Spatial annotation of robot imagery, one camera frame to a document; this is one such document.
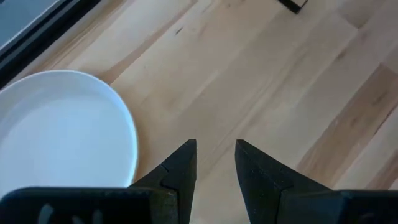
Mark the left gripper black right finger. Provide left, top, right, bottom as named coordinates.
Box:
left=234, top=139, right=343, bottom=224

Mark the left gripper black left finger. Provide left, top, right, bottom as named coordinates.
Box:
left=129, top=138, right=198, bottom=224

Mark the white plate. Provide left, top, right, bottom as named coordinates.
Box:
left=0, top=69, right=139, bottom=200

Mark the wooden shelf black metal frame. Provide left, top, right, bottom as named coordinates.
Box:
left=277, top=0, right=309, bottom=15

